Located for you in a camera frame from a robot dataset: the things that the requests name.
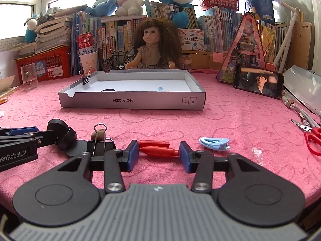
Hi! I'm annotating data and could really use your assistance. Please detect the large black binder clip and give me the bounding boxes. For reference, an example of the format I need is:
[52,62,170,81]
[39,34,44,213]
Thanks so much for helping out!
[87,123,116,157]

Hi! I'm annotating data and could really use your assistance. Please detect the smartphone playing video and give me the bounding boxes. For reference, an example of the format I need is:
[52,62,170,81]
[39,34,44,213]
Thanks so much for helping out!
[233,65,284,99]

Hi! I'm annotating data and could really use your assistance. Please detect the blue white plush penguin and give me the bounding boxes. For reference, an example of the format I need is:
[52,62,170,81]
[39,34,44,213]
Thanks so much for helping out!
[24,15,39,44]

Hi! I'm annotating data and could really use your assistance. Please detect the clear acrylic block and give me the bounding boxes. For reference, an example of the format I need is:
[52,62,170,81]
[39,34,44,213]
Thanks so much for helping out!
[21,63,38,91]

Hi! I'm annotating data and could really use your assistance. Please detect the brown-haired doll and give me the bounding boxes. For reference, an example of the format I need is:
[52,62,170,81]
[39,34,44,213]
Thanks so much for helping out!
[125,18,182,70]

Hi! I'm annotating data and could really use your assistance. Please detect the white cable bundle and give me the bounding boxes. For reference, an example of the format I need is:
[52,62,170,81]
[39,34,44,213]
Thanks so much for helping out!
[281,94,321,129]

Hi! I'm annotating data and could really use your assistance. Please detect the pink triangular toy house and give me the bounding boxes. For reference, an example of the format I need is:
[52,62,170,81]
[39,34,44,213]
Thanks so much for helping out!
[216,13,275,84]

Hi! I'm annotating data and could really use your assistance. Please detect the black round lid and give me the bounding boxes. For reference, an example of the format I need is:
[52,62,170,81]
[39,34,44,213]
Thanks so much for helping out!
[47,119,77,151]

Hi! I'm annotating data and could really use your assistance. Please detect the colourful stationery box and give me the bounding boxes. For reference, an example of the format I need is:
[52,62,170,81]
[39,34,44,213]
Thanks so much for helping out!
[178,28,205,51]

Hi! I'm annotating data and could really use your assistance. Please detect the red beer can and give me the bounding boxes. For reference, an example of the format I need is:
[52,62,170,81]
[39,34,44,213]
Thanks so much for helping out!
[77,32,95,55]

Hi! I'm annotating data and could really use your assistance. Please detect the stack of grey books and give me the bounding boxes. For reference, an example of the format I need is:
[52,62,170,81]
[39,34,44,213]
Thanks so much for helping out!
[33,16,72,54]

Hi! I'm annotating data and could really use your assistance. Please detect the red scissors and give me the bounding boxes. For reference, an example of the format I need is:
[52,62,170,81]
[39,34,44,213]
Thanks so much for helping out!
[290,113,320,156]

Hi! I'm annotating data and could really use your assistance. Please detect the pink bunny table cloth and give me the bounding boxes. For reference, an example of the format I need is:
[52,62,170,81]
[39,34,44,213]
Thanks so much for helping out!
[1,73,320,205]

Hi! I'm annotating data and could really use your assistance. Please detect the brown nut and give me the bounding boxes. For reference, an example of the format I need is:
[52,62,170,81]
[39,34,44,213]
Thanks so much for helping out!
[91,128,106,141]

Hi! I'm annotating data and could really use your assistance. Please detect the grey cardboard box tray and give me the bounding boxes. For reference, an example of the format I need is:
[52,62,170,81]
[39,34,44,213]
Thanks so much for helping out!
[58,69,206,110]

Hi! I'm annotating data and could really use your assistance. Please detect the miniature black bicycle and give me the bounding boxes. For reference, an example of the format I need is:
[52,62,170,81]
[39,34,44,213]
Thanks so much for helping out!
[102,51,135,73]

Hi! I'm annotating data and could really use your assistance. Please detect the small blue plush bear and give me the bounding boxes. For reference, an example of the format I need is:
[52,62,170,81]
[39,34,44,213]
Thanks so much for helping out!
[85,0,116,17]

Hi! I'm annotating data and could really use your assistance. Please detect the black lid in tray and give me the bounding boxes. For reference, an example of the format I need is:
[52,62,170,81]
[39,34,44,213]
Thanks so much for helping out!
[101,88,115,92]

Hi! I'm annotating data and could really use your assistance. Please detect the white paper cup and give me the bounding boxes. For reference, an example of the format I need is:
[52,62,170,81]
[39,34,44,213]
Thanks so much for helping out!
[79,51,98,75]

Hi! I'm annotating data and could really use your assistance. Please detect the red plastic crate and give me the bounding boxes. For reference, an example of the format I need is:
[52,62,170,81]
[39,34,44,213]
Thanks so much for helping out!
[15,46,71,83]

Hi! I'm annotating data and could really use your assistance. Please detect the blue cardboard package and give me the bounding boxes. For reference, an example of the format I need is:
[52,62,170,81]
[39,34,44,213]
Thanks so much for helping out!
[245,0,275,25]

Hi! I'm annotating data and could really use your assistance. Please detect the small black binder clip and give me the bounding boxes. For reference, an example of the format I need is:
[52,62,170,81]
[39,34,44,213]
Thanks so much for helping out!
[79,70,91,85]

